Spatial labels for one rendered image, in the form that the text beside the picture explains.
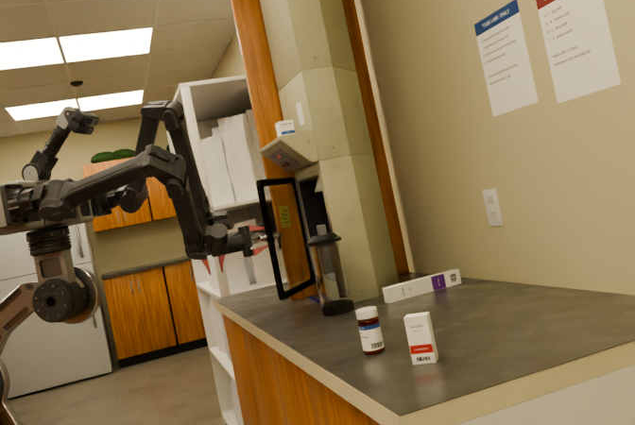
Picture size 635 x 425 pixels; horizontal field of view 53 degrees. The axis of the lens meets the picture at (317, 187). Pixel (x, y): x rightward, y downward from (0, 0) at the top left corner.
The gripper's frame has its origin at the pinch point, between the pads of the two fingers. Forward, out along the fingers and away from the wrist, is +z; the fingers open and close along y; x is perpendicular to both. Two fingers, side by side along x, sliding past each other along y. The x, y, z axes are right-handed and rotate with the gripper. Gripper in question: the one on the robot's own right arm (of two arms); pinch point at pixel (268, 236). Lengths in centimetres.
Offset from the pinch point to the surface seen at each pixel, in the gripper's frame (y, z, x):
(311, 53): 56, 23, -18
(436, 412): -28, -5, -121
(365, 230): -4.4, 28.3, -17.1
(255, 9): 84, 17, 19
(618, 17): 33, 62, -104
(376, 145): 25, 54, 20
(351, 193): 8.6, 26.1, -17.3
